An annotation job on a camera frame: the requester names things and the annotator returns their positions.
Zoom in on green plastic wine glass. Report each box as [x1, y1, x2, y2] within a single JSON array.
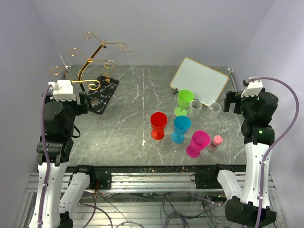
[[174, 90, 194, 116]]

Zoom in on pink plastic wine glass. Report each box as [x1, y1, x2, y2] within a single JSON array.
[[186, 130, 210, 158]]

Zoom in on red plastic wine glass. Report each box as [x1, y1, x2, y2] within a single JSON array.
[[150, 112, 168, 140]]

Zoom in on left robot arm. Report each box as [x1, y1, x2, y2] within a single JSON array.
[[29, 92, 97, 228]]

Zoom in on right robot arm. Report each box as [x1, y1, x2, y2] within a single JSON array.
[[209, 90, 278, 228]]

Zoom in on gold wine glass rack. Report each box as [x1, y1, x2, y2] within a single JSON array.
[[50, 32, 127, 115]]

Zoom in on blue plastic wine glass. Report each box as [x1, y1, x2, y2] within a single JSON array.
[[171, 115, 191, 144]]

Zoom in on clear glass cup right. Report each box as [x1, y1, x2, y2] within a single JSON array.
[[206, 102, 221, 119]]

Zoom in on clear glass cup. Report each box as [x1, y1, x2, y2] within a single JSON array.
[[206, 102, 221, 119], [187, 99, 202, 118]]

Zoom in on gold framed whiteboard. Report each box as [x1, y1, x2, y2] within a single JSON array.
[[170, 57, 229, 106]]

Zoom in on clear glass cup left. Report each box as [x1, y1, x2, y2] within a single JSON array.
[[187, 99, 202, 118]]

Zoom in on small pink bottle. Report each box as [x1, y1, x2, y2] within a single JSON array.
[[208, 135, 223, 152]]

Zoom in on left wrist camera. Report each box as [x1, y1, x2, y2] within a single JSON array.
[[48, 80, 76, 101]]

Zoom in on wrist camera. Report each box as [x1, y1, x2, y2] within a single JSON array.
[[241, 77, 263, 98], [48, 80, 76, 101]]

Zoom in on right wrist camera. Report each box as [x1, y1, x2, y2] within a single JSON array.
[[241, 77, 263, 98]]

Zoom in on aluminium frame rail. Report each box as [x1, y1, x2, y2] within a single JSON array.
[[25, 172, 277, 193]]

